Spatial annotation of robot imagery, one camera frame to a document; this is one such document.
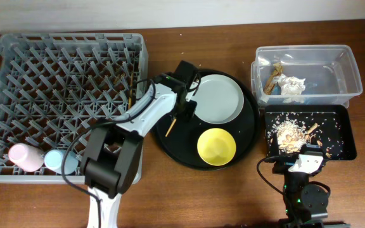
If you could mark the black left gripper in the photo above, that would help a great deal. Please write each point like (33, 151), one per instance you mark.
(190, 112)

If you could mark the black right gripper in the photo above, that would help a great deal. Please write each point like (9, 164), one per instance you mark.
(284, 164)

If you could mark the wooden chopstick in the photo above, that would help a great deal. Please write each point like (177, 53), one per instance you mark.
(131, 91)
(171, 126)

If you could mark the white round plate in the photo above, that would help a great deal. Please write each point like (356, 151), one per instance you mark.
(219, 99)

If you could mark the yellow bowl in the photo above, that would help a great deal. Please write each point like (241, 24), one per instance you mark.
(216, 147)

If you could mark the white tissue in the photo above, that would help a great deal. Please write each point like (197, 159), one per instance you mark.
(291, 86)

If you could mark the light blue cup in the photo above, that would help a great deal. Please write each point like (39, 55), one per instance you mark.
(54, 158)

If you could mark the pink cup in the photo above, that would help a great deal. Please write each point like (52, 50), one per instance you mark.
(28, 158)

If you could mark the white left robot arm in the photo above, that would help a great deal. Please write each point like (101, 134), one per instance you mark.
(112, 160)

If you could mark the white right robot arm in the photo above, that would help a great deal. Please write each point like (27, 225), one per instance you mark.
(305, 201)

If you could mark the grey plastic dishwasher rack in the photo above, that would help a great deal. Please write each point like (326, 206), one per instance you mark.
(54, 86)

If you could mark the food scraps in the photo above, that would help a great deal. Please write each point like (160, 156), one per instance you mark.
(287, 132)

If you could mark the round black tray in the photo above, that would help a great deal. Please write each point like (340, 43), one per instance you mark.
(181, 144)

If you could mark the black rectangular tray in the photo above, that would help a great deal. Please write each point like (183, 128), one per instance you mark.
(346, 131)

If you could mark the clear plastic bin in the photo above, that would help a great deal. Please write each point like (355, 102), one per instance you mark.
(329, 72)

